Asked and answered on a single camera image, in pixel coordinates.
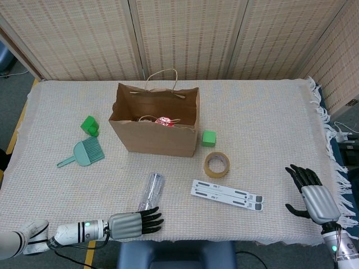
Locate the green cube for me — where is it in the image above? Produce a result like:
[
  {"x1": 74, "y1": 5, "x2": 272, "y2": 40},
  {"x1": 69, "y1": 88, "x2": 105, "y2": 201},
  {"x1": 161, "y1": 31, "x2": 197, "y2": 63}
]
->
[{"x1": 201, "y1": 130, "x2": 218, "y2": 147}]

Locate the clear plastic water bottle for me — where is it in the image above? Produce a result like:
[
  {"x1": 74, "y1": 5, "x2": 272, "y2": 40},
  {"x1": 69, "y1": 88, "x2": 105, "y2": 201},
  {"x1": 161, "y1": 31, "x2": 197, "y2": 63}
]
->
[{"x1": 138, "y1": 173, "x2": 164, "y2": 211}]

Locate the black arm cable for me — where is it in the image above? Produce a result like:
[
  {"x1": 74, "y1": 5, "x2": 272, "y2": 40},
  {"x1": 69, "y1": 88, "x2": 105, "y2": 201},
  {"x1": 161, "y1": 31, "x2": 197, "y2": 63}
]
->
[{"x1": 54, "y1": 228, "x2": 112, "y2": 269}]

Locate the white power strip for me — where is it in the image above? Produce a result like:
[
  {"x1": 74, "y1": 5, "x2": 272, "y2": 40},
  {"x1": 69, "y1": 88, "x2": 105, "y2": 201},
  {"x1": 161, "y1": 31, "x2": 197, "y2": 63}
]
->
[{"x1": 333, "y1": 122, "x2": 359, "y2": 142}]

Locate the blue padded seat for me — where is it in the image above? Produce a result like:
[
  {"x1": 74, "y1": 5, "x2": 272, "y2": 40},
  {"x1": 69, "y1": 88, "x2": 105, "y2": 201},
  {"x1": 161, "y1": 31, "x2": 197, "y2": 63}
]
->
[{"x1": 117, "y1": 240, "x2": 237, "y2": 269}]

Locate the woven folding screen panel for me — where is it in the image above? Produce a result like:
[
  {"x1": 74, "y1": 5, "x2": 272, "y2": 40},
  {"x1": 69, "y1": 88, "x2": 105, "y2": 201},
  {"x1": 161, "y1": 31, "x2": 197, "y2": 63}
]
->
[
  {"x1": 224, "y1": 0, "x2": 351, "y2": 81},
  {"x1": 0, "y1": 0, "x2": 145, "y2": 82},
  {"x1": 130, "y1": 0, "x2": 249, "y2": 81},
  {"x1": 297, "y1": 0, "x2": 359, "y2": 116}
]

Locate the green block with knob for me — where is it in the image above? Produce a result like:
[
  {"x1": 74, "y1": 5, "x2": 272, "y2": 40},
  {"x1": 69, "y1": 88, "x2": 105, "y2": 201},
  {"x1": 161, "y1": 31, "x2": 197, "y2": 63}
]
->
[{"x1": 80, "y1": 115, "x2": 100, "y2": 137}]

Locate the brown paper bag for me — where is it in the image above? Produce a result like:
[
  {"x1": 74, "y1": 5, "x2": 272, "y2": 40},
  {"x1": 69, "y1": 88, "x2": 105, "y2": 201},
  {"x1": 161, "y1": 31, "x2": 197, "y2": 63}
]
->
[{"x1": 108, "y1": 68, "x2": 201, "y2": 158}]

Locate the beige woven tablecloth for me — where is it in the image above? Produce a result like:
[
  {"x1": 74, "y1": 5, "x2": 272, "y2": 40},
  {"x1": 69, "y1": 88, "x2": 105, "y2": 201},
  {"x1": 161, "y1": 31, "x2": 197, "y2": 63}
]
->
[{"x1": 0, "y1": 77, "x2": 354, "y2": 247}]

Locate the black box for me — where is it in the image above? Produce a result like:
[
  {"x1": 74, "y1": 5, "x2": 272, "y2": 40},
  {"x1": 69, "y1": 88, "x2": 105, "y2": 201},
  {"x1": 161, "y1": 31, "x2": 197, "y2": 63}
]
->
[{"x1": 339, "y1": 141, "x2": 359, "y2": 166}]

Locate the green chip can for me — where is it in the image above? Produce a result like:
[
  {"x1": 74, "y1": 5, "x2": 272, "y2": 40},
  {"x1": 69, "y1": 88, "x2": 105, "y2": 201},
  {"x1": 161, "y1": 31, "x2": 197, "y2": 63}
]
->
[{"x1": 155, "y1": 117, "x2": 176, "y2": 128}]

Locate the white folding laptop stand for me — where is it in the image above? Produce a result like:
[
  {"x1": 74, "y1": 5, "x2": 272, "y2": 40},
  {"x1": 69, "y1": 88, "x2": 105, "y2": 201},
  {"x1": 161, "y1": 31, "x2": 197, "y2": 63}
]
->
[{"x1": 190, "y1": 179, "x2": 264, "y2": 212}]

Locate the brown packing tape roll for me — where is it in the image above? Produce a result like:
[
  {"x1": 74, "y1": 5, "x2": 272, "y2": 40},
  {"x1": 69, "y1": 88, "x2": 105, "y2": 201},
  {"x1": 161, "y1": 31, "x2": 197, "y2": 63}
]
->
[{"x1": 203, "y1": 151, "x2": 231, "y2": 179}]

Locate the right black-silver robot hand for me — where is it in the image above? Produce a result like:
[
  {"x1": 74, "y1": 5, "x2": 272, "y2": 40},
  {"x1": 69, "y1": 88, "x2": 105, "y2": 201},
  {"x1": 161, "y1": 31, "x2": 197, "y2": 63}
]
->
[{"x1": 285, "y1": 164, "x2": 342, "y2": 225}]

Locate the black floor cable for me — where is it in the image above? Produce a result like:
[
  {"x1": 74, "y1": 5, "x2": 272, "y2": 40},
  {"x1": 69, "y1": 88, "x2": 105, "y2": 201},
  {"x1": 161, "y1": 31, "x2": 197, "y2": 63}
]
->
[{"x1": 235, "y1": 251, "x2": 269, "y2": 269}]

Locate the blue-grey office chair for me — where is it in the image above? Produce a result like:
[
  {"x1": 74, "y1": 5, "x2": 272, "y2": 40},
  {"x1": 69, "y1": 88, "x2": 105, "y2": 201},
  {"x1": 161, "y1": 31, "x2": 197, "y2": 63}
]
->
[{"x1": 0, "y1": 41, "x2": 15, "y2": 75}]

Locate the teal plastic brush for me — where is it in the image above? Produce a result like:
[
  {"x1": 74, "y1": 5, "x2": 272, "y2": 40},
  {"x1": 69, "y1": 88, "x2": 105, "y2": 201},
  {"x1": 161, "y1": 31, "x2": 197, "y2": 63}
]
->
[{"x1": 57, "y1": 136, "x2": 105, "y2": 168}]

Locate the left black-silver robot hand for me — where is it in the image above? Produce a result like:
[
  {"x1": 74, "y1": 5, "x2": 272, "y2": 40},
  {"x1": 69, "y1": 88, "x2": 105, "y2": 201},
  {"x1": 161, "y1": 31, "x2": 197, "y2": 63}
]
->
[{"x1": 108, "y1": 206, "x2": 165, "y2": 240}]

